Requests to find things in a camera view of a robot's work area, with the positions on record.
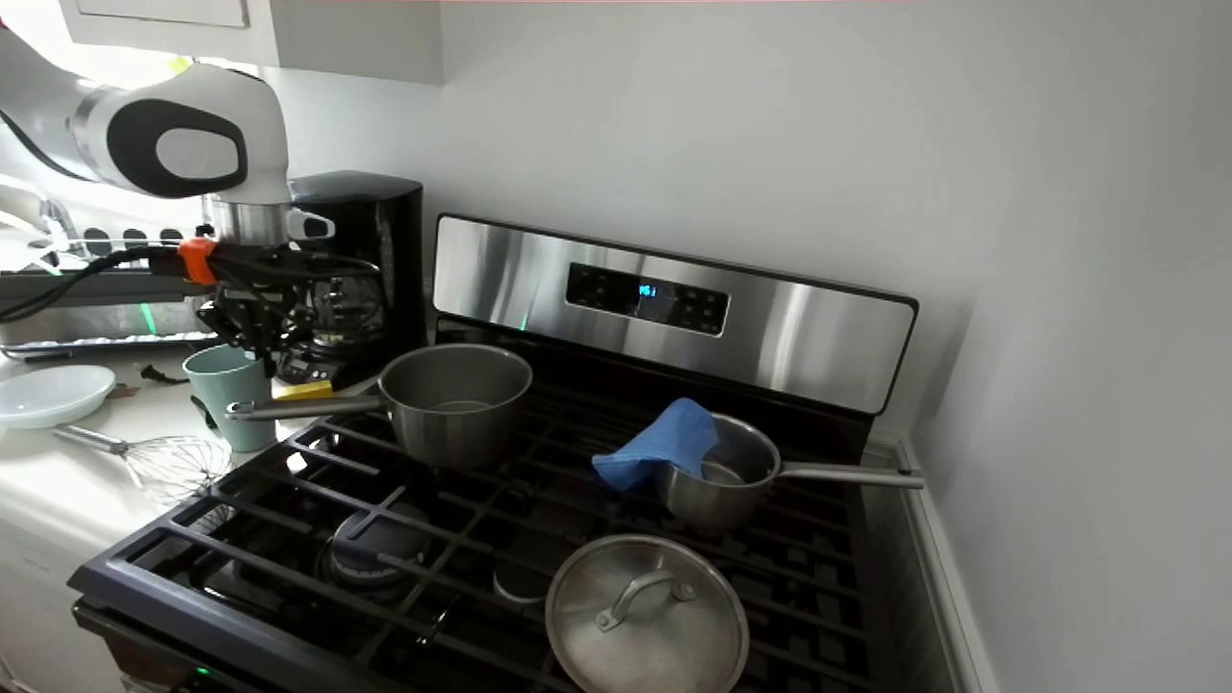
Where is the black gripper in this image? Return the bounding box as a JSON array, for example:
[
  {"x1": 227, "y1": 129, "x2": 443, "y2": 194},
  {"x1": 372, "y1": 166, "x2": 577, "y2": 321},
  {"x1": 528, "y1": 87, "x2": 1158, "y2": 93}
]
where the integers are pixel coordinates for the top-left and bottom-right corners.
[{"x1": 209, "y1": 243, "x2": 384, "y2": 387}]

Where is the teal plastic cup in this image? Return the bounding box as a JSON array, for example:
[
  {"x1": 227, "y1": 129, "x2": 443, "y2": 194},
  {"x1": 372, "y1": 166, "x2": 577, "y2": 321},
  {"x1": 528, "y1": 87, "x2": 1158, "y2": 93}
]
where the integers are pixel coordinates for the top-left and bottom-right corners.
[{"x1": 178, "y1": 339, "x2": 275, "y2": 460}]

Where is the silver pot lid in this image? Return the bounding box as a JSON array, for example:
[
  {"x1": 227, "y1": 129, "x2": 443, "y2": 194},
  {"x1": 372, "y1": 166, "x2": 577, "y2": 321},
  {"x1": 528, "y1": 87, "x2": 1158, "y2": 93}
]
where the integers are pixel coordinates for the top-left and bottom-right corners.
[{"x1": 542, "y1": 532, "x2": 755, "y2": 693}]

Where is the black gas stove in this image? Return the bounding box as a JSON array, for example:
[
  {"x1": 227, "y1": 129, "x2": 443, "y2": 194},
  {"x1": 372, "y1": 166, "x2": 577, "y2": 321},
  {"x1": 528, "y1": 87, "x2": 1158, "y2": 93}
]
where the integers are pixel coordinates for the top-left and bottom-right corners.
[{"x1": 66, "y1": 207, "x2": 923, "y2": 693}]

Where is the yellow block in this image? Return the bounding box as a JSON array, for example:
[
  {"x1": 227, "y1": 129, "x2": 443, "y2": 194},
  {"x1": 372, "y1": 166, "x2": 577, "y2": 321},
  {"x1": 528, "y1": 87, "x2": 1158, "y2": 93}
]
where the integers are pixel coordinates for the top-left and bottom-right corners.
[{"x1": 270, "y1": 374, "x2": 338, "y2": 405}]

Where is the black coffee maker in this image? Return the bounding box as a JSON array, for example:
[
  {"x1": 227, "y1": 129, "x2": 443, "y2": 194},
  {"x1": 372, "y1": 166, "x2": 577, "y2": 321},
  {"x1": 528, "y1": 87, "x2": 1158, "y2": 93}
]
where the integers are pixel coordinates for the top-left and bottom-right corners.
[{"x1": 284, "y1": 171, "x2": 429, "y2": 378}]

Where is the stainless countertop appliance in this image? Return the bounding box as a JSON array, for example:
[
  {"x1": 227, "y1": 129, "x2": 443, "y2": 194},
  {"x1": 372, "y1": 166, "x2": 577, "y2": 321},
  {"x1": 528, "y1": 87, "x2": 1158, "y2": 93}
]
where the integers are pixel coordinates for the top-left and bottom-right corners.
[{"x1": 0, "y1": 224, "x2": 247, "y2": 366}]

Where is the white plate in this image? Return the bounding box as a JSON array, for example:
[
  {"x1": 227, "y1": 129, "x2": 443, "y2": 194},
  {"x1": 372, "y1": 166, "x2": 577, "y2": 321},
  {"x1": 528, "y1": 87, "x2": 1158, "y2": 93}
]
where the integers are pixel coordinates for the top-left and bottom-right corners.
[{"x1": 0, "y1": 361, "x2": 121, "y2": 437}]

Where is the small silver saucepan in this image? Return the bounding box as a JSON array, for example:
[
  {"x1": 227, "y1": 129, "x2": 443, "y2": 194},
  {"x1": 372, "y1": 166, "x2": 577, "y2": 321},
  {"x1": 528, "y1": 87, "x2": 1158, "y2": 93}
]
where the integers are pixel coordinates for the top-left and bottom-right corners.
[{"x1": 659, "y1": 409, "x2": 927, "y2": 540}]

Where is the large silver long-handled pot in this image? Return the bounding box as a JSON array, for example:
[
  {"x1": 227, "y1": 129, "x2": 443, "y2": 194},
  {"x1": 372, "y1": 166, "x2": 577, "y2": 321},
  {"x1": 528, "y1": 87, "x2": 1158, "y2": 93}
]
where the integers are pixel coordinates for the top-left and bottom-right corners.
[{"x1": 227, "y1": 339, "x2": 536, "y2": 478}]

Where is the metal wire whisk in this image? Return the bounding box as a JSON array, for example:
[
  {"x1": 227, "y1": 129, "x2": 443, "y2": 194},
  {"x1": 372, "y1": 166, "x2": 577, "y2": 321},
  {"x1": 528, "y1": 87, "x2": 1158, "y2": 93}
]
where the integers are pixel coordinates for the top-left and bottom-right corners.
[{"x1": 51, "y1": 420, "x2": 223, "y2": 501}]

